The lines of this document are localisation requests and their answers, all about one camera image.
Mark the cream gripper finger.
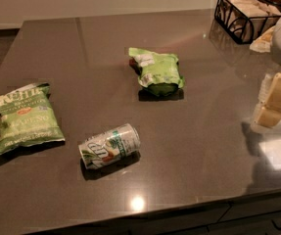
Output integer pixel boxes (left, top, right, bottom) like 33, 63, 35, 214
254, 104, 281, 128
258, 72, 281, 112

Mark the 7up soda can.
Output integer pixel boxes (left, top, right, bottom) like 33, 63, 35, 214
78, 123, 140, 169

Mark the white napkins stack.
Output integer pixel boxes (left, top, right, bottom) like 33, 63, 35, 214
221, 0, 281, 42

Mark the dark cabinet drawer front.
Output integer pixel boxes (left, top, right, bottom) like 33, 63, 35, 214
29, 191, 281, 235

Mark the green snack bag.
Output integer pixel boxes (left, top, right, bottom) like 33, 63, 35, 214
128, 47, 185, 97

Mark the green Kettle chips bag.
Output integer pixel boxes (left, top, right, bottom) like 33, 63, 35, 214
0, 83, 65, 156

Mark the black wire napkin basket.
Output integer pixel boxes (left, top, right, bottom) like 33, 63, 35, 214
213, 0, 281, 45

